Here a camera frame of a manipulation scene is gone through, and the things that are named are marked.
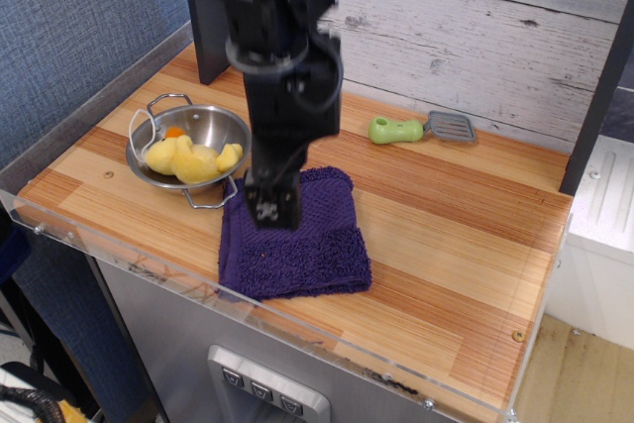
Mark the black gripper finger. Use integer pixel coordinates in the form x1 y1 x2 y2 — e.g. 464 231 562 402
243 169 261 228
280 174 302 230

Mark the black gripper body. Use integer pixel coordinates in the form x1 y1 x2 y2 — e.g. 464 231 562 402
244 55 343 192

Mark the purple terry cloth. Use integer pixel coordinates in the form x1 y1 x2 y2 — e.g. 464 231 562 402
218 166 372 301

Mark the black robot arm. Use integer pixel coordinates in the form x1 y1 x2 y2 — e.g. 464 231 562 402
221 0 344 230

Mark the yellow plush duck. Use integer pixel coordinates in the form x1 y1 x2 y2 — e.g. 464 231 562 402
143 126 244 185

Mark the stainless cabinet front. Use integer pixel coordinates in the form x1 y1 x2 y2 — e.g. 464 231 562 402
97 261 451 422

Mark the silver button control panel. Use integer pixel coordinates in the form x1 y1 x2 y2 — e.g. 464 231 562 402
207 345 331 422

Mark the clear acrylic table guard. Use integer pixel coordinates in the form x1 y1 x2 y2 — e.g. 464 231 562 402
2 185 567 422

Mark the yellow black bag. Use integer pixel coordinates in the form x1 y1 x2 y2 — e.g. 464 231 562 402
1 362 90 422

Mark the white ridged side unit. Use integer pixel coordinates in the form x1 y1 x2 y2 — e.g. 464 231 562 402
545 136 633 349

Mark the steel bowl with handles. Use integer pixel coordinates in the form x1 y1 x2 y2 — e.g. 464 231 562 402
126 93 252 210

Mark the dark left upright post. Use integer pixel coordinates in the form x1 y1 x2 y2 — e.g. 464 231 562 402
187 0 229 85

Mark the dark upright post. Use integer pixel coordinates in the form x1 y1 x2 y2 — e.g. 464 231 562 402
187 0 229 85
559 0 633 196

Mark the green handled toy spatula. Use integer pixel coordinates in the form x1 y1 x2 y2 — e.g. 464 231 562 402
368 111 476 145

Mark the dark right upright post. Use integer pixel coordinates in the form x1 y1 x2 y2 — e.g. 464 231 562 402
559 0 633 196

